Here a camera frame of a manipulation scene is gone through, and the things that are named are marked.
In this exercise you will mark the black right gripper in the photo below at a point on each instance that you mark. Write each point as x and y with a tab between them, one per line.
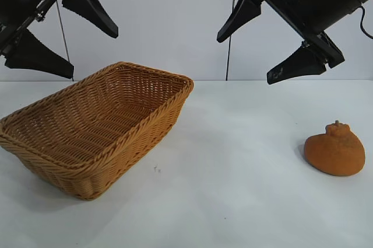
320	0

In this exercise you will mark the tan woven wicker basket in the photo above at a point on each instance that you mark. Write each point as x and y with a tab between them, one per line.
87	131

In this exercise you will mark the orange knobbed citrus fruit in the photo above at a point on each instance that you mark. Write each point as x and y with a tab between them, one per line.
335	154

